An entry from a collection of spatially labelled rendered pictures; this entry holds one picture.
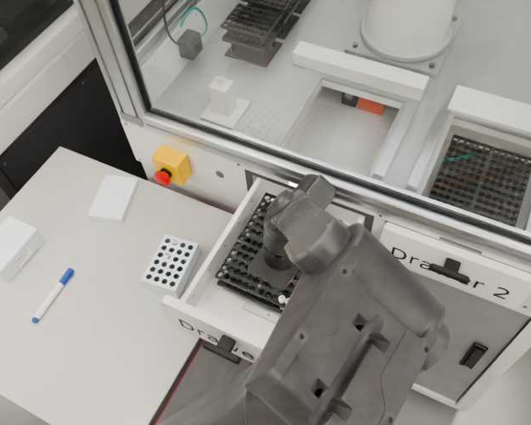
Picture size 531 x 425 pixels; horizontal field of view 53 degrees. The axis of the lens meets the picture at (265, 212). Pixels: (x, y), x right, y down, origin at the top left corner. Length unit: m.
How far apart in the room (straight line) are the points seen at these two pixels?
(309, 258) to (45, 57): 1.30
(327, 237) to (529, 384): 1.75
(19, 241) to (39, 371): 0.30
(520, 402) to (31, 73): 1.77
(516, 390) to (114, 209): 1.41
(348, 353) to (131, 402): 0.87
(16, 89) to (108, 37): 0.47
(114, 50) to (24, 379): 0.69
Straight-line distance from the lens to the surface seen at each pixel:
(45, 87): 1.58
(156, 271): 1.19
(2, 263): 1.32
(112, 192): 1.37
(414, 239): 1.06
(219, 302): 1.09
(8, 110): 1.51
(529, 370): 2.06
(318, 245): 0.32
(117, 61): 1.14
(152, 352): 1.16
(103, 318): 1.22
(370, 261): 0.32
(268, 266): 0.86
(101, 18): 1.08
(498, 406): 1.98
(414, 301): 0.34
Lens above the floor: 1.82
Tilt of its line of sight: 56 degrees down
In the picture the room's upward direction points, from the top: 6 degrees counter-clockwise
